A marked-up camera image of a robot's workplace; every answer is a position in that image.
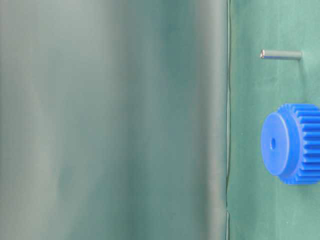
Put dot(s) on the blue plastic gear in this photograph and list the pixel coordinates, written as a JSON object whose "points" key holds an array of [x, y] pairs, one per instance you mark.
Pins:
{"points": [[290, 143]]}

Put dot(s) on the green backdrop cloth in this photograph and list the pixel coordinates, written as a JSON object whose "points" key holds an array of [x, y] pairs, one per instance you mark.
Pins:
{"points": [[113, 119]]}

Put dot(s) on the green table cloth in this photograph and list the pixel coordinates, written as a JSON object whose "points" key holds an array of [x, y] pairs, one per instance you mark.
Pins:
{"points": [[259, 205]]}

